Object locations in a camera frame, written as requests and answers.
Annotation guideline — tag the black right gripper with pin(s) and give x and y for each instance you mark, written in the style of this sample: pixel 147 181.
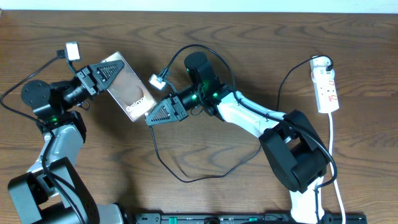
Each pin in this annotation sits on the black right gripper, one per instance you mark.
pixel 180 114

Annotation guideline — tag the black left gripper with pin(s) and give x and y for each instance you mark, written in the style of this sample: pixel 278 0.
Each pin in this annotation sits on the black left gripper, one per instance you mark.
pixel 87 79

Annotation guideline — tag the Galaxy S25 Ultra smartphone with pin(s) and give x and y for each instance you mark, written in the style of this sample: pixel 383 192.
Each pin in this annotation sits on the Galaxy S25 Ultra smartphone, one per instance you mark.
pixel 128 90

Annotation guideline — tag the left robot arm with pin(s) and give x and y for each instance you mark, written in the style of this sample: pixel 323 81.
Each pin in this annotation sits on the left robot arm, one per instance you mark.
pixel 51 191

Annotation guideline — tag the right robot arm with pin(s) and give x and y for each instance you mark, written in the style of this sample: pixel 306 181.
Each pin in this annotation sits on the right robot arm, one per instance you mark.
pixel 295 152

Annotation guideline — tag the white power strip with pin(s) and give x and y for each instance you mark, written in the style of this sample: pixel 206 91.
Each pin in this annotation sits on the white power strip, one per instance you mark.
pixel 323 78

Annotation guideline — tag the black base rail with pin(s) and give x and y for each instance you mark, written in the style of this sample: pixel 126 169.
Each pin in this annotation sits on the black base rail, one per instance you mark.
pixel 250 218

